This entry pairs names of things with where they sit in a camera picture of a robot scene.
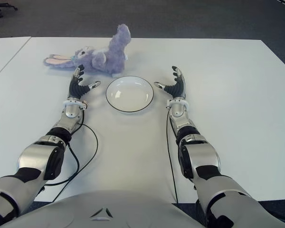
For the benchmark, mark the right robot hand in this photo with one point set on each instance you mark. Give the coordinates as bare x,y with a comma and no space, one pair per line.
177,90

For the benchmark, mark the white plate black rim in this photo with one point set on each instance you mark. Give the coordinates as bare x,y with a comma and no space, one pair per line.
130,95

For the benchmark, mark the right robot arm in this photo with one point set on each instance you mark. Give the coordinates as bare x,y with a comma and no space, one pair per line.
204,152

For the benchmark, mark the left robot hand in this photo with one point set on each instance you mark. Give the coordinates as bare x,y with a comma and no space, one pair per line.
76,89

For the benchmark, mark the grey robot torso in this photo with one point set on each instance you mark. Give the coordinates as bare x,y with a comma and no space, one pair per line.
133,209

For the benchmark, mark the purple plush bunny doll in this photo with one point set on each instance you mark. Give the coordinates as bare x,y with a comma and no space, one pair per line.
114,52

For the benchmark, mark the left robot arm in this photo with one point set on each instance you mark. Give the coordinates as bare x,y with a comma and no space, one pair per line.
35,154

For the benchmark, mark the black office chair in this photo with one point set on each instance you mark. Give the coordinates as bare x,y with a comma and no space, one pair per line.
4,6

